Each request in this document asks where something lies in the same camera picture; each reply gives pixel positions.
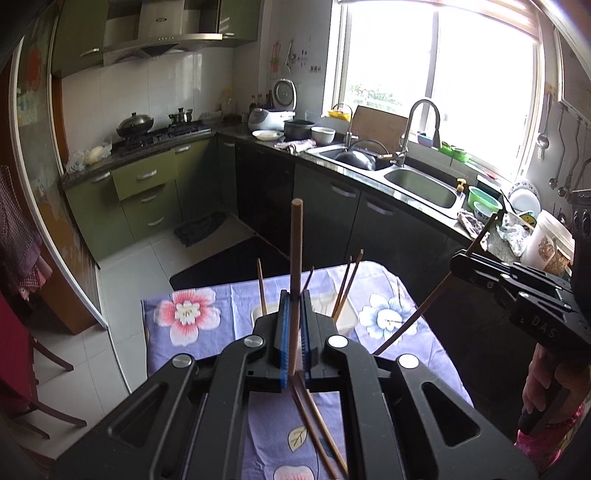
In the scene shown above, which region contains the wooden cutting board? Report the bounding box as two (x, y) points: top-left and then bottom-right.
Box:
(352, 105), (408, 153)

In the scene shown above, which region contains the red wooden chair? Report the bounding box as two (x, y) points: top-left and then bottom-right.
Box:
(0, 297), (87, 439)

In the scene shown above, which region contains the white rice cooker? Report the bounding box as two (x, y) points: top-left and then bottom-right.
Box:
(247, 79), (297, 132)

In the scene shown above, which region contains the black rice cooker pot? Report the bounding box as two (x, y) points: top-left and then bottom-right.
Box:
(283, 119), (315, 141)

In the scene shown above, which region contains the small steel pot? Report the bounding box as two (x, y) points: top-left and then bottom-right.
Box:
(168, 107), (192, 125)

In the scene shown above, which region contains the gas stove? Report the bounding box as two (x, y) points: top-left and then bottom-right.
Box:
(111, 122), (211, 155)

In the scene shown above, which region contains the tall steel kitchen faucet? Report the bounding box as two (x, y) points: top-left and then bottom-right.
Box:
(390, 98), (443, 168)

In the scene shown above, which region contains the white plate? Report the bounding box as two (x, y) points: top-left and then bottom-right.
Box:
(252, 130), (283, 142)

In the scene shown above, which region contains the steel range hood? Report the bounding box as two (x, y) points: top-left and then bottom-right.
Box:
(102, 1), (223, 66)

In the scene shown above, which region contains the person right hand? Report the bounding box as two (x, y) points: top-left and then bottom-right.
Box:
(521, 343), (591, 425)

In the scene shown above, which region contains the black floor mat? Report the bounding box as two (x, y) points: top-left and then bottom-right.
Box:
(169, 236), (290, 291)

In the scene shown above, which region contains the dark brown chopstick red end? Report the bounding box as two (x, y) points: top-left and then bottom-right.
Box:
(256, 258), (267, 316)

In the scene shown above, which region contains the sliding glass door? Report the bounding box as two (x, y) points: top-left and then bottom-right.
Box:
(7, 1), (108, 334)

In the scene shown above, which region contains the green drawer cabinet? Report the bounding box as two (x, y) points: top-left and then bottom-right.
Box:
(63, 136), (221, 262)

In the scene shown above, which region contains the checkered purple apron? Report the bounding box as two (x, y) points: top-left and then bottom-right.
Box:
(0, 165), (52, 301)

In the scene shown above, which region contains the black wok with lid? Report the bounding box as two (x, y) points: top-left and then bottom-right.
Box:
(116, 112), (154, 139)

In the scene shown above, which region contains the steel kitchen sink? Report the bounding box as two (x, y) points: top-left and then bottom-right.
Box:
(385, 168), (465, 209)

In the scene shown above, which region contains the white bowl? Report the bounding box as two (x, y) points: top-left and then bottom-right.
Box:
(311, 126), (337, 146)

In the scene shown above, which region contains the white plastic utensil holder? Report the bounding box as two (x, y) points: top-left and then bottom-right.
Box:
(249, 294), (360, 337)

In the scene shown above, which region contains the purple floral tablecloth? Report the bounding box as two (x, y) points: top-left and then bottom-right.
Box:
(140, 260), (475, 480)

